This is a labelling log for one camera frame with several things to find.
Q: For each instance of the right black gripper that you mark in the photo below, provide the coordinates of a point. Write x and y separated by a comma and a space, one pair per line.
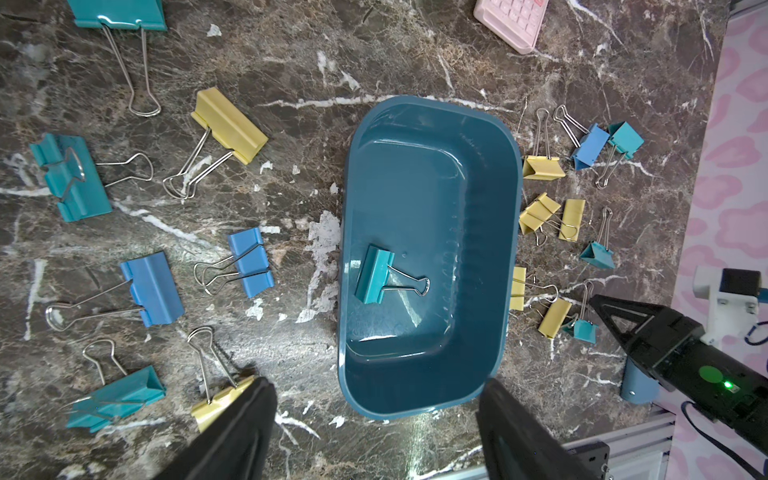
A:
666, 346

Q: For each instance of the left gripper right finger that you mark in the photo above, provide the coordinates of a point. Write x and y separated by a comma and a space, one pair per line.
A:
516, 446

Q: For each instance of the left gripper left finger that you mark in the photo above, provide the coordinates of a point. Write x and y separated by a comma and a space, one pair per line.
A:
236, 444

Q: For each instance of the yellow binder clip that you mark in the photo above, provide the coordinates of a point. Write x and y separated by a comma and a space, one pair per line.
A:
541, 165
537, 214
571, 220
554, 318
525, 290
206, 412
224, 122

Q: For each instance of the small teal binder clip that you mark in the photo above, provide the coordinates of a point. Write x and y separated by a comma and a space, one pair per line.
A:
598, 253

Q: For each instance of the blue binder clip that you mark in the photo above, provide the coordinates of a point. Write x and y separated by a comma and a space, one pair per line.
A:
588, 142
247, 265
152, 288

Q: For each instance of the teal plastic storage box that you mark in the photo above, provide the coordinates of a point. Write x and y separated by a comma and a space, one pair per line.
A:
439, 185

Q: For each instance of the blue box lid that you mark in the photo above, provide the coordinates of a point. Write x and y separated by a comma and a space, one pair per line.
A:
637, 388

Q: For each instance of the yellow binder clip in box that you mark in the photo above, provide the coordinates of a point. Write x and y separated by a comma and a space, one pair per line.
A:
571, 220

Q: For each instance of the pink calculator on table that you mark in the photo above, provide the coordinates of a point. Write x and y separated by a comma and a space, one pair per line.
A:
517, 22

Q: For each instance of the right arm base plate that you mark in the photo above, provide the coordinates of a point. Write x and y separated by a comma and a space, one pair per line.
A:
594, 457

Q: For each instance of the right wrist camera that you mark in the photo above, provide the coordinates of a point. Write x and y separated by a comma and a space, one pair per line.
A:
734, 296

